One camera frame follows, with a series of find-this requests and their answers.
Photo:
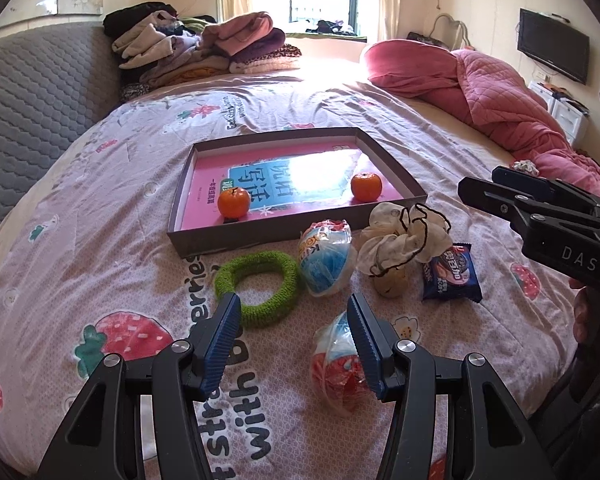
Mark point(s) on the white drawer cabinet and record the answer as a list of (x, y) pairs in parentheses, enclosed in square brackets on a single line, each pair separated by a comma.
[(570, 115)]

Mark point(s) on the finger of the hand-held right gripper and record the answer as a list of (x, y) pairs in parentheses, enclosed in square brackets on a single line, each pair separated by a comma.
[(522, 182), (490, 202)]

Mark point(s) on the person's right hand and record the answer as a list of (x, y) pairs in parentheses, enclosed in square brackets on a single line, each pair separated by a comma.
[(580, 317)]

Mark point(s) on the brown walnut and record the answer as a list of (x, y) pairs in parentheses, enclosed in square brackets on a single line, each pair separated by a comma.
[(391, 284)]

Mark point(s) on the white metal frame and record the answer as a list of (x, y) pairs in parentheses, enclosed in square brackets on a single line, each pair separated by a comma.
[(462, 32)]

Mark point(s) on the grey quilted headboard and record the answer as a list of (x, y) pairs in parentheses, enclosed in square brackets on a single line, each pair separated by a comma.
[(40, 95)]

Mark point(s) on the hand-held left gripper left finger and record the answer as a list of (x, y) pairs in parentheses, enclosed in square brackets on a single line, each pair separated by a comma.
[(222, 347)]

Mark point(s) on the blue toy egg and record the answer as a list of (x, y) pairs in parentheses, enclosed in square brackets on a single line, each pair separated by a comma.
[(325, 265)]

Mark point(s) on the strawberry print bedsheet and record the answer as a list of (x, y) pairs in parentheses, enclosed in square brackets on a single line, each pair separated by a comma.
[(130, 160)]

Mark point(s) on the dark blue cookie packet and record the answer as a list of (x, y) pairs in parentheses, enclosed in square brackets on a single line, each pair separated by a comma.
[(450, 280)]

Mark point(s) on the pink quilted blanket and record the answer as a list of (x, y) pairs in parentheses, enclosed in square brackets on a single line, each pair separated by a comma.
[(500, 100)]

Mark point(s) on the pile of folded clothes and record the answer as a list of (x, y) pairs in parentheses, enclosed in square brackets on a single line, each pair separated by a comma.
[(220, 45)]

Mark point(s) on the dark cloth bundle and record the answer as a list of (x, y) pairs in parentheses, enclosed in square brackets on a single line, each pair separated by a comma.
[(330, 26)]

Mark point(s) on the pink book with blue label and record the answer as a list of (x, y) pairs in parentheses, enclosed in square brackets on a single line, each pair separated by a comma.
[(210, 172)]

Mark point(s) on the black bag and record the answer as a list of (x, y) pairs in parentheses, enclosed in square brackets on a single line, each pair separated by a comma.
[(425, 40)]

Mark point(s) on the pink pillow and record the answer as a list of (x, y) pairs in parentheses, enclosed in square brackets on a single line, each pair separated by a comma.
[(405, 67)]

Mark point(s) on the grey shallow cardboard box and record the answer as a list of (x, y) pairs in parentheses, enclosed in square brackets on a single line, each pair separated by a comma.
[(215, 246)]

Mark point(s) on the red toy egg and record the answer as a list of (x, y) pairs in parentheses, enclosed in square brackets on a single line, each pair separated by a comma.
[(335, 375)]

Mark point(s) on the black flat television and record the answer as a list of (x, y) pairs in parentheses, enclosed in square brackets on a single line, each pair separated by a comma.
[(555, 45)]

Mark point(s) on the cream scrunchie with black trim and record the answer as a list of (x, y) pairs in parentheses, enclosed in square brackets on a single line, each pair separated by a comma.
[(395, 245)]

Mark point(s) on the orange tangerine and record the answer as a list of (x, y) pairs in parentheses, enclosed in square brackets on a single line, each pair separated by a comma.
[(234, 203), (365, 186)]

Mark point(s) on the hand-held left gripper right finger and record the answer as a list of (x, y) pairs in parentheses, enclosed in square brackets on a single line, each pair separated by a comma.
[(365, 352)]

